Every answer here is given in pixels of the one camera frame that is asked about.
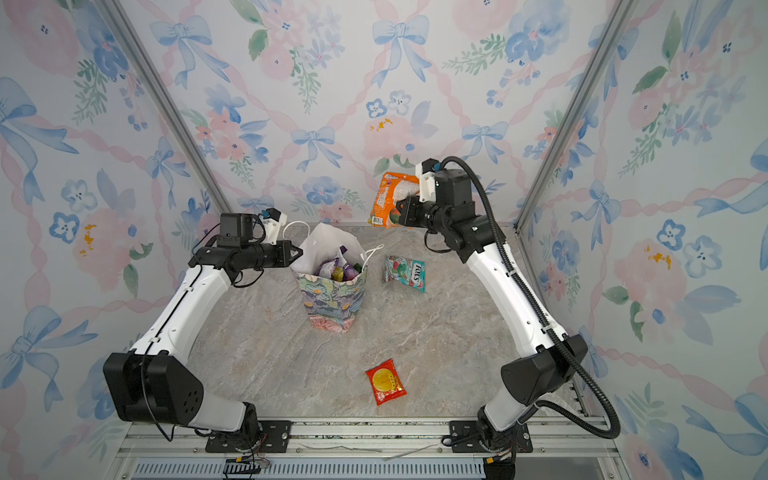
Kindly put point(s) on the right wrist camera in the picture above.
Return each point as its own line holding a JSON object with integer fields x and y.
{"x": 443, "y": 186}

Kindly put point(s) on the left aluminium corner post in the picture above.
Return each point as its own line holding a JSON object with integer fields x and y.
{"x": 117, "y": 18}

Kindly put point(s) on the teal Fox's candy packet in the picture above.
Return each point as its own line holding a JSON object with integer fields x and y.
{"x": 407, "y": 271}

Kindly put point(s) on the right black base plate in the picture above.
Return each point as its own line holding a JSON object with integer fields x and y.
{"x": 478, "y": 437}

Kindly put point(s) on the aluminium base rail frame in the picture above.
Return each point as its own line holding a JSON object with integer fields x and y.
{"x": 372, "y": 448}

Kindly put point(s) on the floral paper gift bag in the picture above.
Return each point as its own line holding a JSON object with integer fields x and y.
{"x": 331, "y": 306}

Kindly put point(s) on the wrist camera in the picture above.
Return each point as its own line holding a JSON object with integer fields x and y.
{"x": 443, "y": 186}
{"x": 238, "y": 230}

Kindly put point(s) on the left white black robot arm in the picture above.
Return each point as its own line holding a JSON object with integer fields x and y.
{"x": 150, "y": 383}

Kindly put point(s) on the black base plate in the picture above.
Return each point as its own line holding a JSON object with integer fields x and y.
{"x": 478, "y": 437}
{"x": 265, "y": 436}

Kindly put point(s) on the red snack packet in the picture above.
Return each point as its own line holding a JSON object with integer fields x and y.
{"x": 385, "y": 382}

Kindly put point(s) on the large purple snack packet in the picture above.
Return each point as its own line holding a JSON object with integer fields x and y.
{"x": 349, "y": 271}

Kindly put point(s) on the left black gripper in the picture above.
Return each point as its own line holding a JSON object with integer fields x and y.
{"x": 284, "y": 247}

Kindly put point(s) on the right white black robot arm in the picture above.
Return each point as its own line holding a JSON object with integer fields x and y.
{"x": 540, "y": 368}

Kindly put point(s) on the right aluminium corner post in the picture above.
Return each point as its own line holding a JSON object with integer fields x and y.
{"x": 609, "y": 39}

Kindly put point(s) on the orange snack packet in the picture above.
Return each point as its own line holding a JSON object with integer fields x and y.
{"x": 393, "y": 188}

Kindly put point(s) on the aluminium corner post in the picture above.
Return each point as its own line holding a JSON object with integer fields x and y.
{"x": 117, "y": 18}
{"x": 609, "y": 39}

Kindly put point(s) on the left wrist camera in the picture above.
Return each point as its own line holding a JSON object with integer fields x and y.
{"x": 238, "y": 230}

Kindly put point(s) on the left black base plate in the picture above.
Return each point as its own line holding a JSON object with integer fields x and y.
{"x": 265, "y": 436}

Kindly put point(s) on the small purple snack packet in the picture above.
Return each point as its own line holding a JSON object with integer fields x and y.
{"x": 326, "y": 268}

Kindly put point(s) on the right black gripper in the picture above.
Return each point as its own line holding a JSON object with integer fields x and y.
{"x": 408, "y": 216}

